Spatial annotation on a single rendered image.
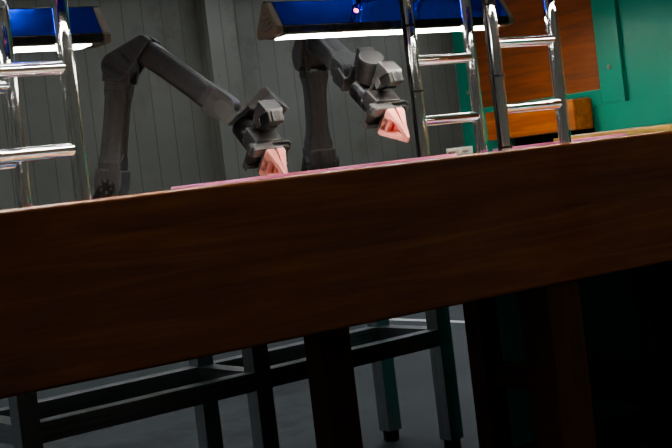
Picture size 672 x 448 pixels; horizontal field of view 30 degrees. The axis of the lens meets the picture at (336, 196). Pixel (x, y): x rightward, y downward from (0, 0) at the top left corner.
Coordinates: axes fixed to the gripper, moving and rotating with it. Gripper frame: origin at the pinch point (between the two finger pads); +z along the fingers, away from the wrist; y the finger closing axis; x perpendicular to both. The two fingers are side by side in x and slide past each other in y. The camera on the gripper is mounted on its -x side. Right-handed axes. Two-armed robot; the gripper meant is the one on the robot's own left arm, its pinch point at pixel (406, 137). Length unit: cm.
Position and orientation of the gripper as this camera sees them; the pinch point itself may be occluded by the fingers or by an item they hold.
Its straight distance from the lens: 271.8
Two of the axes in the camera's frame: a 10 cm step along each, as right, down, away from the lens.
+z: 5.0, 6.1, -6.2
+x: -2.7, 7.9, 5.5
